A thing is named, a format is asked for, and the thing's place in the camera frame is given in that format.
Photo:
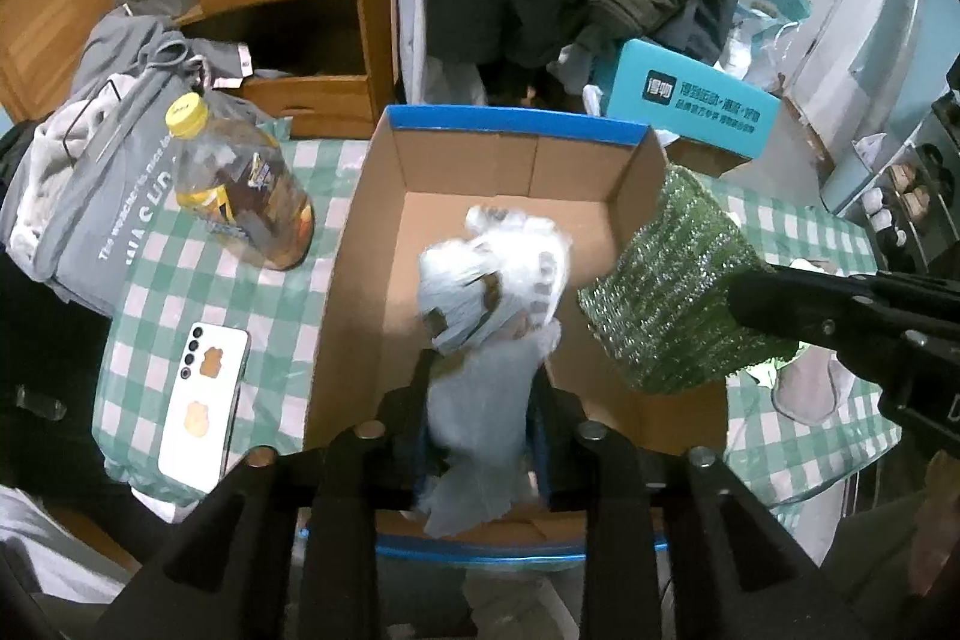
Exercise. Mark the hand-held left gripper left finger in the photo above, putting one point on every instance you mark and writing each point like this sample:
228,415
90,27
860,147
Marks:
409,400

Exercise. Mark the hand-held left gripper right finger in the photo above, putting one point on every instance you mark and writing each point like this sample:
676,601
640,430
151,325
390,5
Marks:
547,430

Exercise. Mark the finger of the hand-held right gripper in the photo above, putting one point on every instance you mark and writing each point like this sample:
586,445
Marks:
795,302

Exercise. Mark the cardboard box with blue outside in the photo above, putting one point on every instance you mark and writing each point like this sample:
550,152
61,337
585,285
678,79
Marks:
375,325

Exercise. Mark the green glittery scouring cloth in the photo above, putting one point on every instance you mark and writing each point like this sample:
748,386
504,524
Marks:
667,287

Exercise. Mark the white printed plastic bag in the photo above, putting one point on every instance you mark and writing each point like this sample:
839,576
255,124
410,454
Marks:
480,280

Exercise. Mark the person's right forearm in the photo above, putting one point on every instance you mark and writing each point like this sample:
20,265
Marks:
892,550

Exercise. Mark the small white cloth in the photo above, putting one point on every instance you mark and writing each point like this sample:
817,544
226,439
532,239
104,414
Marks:
810,385

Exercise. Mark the metal shoe rack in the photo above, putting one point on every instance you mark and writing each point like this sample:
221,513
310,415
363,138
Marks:
900,197

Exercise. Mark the brown cardboard box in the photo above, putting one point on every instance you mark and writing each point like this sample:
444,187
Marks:
705,160

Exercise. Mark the green checkered tablecloth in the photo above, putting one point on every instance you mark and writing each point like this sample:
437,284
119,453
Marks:
247,310

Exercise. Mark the white smartphone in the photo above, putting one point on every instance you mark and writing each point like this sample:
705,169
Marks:
202,400

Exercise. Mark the teal printed box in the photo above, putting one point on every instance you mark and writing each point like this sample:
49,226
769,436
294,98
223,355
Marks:
690,100

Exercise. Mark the amber plastic bottle yellow cap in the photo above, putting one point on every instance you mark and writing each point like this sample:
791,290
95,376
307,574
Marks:
240,197

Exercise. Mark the blue plastic bag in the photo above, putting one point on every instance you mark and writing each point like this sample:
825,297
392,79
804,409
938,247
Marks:
772,3

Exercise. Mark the grey printed hoodie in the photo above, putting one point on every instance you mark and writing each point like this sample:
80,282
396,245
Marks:
127,175

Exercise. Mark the dark grey garment pink tag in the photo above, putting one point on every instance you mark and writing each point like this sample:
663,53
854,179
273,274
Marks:
232,59

